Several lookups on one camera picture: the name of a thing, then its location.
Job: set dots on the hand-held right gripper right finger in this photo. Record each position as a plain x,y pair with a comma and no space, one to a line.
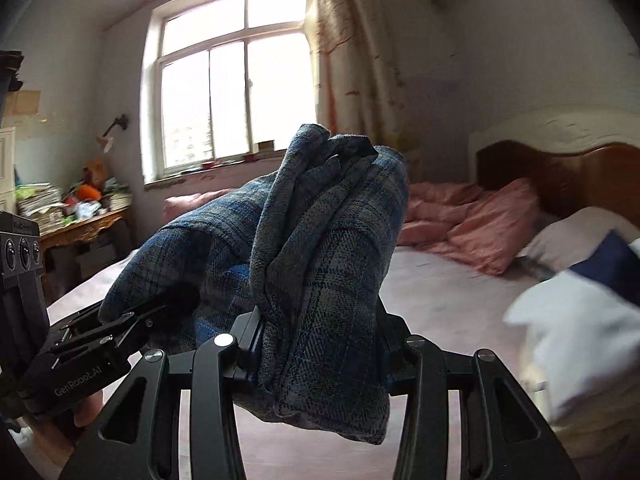
396,355

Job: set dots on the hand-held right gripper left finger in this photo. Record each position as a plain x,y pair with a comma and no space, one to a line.
245,342

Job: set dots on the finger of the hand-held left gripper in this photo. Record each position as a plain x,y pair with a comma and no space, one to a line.
120,317
100,342

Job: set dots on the blue plaid shirt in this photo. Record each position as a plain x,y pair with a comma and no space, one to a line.
325,260

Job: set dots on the person's left hand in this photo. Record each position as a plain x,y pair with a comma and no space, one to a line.
89,408

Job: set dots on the grey storage box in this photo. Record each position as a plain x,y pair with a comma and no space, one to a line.
95,260

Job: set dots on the ornate wooden desk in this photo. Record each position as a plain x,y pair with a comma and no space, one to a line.
85,230

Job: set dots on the stack of papers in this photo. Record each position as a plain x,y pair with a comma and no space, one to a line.
40,207

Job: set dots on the stack of notebooks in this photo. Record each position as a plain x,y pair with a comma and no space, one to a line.
120,197

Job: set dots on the orange toy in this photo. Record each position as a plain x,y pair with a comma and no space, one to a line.
87,193

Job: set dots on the white cabinet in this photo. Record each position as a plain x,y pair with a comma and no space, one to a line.
7,170

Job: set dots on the pink quilt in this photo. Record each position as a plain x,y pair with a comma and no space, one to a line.
475,225

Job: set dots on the white folded hoodie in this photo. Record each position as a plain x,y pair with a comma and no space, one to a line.
585,330

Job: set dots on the small book pile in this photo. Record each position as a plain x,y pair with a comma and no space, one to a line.
265,147

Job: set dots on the pale pink pillow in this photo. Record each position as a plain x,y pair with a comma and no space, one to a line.
565,240

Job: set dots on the brown cardboard sheet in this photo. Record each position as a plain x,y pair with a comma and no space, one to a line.
22,102

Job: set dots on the cream folded sweatshirt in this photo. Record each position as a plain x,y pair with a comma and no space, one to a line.
605,442

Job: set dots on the wooden headboard with white trim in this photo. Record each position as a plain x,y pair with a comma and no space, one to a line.
575,180

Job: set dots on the white framed window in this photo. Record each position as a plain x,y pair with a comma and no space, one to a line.
230,85

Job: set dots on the tree print curtain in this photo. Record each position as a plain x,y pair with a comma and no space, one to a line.
360,60

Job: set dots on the pink wall lamp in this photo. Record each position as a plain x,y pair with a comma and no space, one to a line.
107,140

